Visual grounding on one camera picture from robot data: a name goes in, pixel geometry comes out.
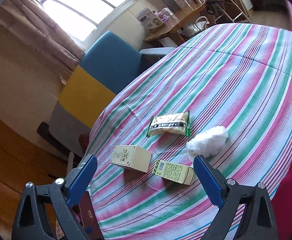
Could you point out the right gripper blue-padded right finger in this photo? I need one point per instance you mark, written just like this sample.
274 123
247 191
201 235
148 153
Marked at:
213 182

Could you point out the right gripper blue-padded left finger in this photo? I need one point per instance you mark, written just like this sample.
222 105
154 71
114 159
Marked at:
79 178

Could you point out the clear crumpled plastic bag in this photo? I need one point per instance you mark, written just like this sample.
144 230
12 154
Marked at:
207 143

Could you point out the green medicine box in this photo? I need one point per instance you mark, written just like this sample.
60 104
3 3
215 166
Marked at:
178 173

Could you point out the dark red gift box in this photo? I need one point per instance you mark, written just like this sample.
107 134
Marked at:
88 218

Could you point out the cream cardboard box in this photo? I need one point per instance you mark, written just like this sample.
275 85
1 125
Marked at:
132 157

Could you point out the green noodle snack packet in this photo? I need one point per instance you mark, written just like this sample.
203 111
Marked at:
178 123

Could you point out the striped pink green bedspread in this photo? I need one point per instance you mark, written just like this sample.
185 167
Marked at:
234 75

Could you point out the white electric kettle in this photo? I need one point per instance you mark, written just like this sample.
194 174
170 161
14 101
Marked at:
200 25

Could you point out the wooden desk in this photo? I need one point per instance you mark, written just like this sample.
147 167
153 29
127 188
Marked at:
173 24

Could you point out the pink window curtain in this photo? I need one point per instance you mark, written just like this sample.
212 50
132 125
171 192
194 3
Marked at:
27 21

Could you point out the white box on sill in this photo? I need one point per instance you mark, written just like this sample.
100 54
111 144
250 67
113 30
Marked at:
149 20

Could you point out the metal folding chair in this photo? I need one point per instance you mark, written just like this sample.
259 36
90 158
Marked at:
217 10

